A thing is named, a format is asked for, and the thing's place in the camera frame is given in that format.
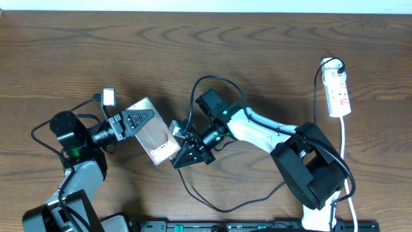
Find black charging cable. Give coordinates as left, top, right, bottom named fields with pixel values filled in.
left=169, top=57, right=346, bottom=213

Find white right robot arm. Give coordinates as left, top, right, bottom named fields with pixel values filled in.
left=169, top=89, right=350, bottom=231

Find white USB charger adapter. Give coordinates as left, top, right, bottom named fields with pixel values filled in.
left=321, top=57, right=347, bottom=83

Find white power strip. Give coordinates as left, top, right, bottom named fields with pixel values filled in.
left=322, top=69, right=351, bottom=118

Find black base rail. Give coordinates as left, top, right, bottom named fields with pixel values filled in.
left=138, top=220, right=380, bottom=232

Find white power strip cord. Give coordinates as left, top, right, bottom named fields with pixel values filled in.
left=339, top=116, right=359, bottom=232

